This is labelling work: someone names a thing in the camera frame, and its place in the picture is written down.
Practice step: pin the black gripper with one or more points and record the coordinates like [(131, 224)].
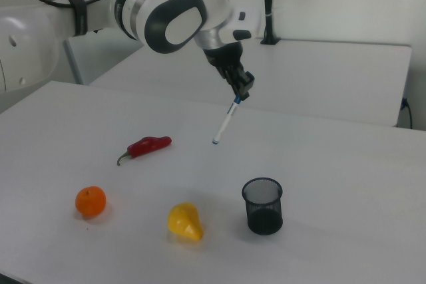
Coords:
[(226, 56)]

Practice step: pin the white marker pen blue cap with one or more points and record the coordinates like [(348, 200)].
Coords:
[(227, 119)]

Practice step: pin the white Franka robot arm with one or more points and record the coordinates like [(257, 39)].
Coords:
[(186, 1)]

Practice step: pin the black mesh pen cup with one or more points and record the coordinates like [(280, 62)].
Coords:
[(263, 212)]

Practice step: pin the red chili pepper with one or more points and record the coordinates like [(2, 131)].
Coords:
[(149, 146)]

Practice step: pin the orange mandarin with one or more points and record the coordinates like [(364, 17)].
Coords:
[(90, 201)]

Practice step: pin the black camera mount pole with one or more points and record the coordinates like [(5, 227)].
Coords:
[(269, 4)]

